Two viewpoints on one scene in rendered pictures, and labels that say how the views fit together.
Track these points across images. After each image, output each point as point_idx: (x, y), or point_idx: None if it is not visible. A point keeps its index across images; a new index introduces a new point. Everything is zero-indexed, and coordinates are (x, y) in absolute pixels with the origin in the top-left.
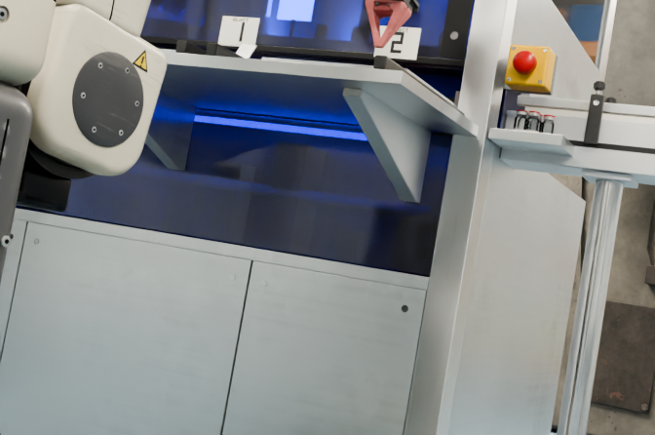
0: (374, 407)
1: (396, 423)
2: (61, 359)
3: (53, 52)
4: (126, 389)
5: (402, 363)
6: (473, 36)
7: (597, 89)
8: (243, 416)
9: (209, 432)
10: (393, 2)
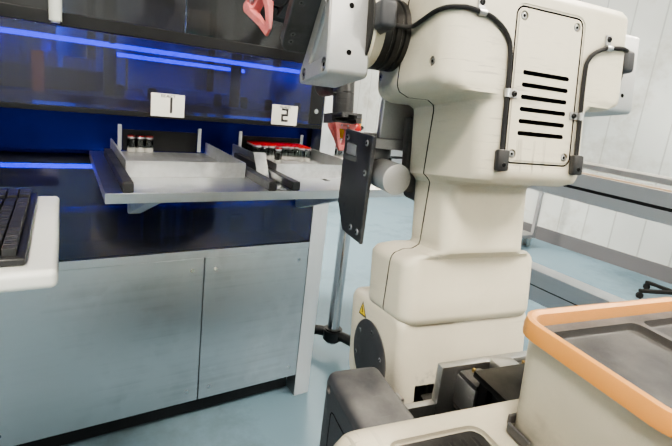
0: (287, 309)
1: (298, 312)
2: (51, 364)
3: (521, 350)
4: (120, 360)
5: (299, 285)
6: (325, 112)
7: (361, 129)
8: (212, 342)
9: (191, 358)
10: (352, 125)
